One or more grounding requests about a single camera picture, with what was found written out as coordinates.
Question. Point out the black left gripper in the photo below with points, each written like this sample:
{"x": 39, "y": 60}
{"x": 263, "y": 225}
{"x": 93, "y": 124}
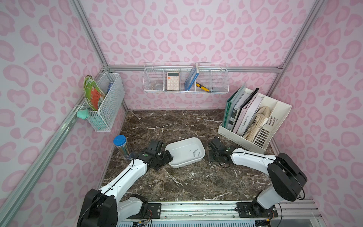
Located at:
{"x": 163, "y": 157}

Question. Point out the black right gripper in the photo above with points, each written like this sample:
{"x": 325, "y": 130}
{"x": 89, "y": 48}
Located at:
{"x": 214, "y": 150}

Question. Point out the white plastic storage box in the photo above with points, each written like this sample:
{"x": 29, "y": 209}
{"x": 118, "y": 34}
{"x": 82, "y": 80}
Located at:
{"x": 182, "y": 152}

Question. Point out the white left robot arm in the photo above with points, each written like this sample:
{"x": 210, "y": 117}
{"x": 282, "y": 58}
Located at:
{"x": 105, "y": 208}

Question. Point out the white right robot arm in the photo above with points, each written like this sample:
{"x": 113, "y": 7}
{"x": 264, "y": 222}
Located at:
{"x": 286, "y": 177}

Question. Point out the blue lidded metal can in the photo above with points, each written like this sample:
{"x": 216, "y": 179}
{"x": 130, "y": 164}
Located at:
{"x": 123, "y": 146}

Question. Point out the pink white binder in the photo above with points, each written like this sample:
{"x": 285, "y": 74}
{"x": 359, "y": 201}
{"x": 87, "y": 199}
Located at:
{"x": 246, "y": 114}

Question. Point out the green folder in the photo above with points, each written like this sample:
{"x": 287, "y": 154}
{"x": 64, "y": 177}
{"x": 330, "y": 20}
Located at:
{"x": 231, "y": 102}

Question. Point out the beige paper stack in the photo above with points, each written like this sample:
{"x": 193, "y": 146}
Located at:
{"x": 261, "y": 117}

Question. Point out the yellow utility knife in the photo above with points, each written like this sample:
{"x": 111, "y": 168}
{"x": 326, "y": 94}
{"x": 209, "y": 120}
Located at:
{"x": 202, "y": 87}

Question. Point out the clear tape roll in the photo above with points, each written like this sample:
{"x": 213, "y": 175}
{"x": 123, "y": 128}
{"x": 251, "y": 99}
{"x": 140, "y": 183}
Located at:
{"x": 158, "y": 86}

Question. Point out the beige desktop file organizer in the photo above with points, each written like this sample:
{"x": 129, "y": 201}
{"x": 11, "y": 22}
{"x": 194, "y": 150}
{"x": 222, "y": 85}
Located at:
{"x": 279, "y": 112}

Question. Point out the black binder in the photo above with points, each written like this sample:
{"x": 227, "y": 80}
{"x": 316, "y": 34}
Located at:
{"x": 239, "y": 110}

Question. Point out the blue book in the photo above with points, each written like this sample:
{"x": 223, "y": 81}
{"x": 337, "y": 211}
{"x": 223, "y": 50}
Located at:
{"x": 191, "y": 79}

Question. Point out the white calculator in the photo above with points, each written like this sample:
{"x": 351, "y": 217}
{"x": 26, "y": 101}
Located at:
{"x": 173, "y": 81}

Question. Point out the green red snack bag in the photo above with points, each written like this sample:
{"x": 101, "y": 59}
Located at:
{"x": 93, "y": 94}

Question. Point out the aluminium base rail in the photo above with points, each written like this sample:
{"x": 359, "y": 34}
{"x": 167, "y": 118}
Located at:
{"x": 229, "y": 210}

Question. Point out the white mesh wall basket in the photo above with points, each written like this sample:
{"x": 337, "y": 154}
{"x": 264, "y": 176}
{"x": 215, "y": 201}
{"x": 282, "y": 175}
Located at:
{"x": 103, "y": 119}

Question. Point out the white wire wall shelf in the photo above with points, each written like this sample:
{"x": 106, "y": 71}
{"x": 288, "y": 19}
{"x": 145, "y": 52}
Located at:
{"x": 215, "y": 77}

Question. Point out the mint green wall hook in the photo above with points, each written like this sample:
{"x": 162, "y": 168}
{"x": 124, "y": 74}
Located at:
{"x": 83, "y": 114}

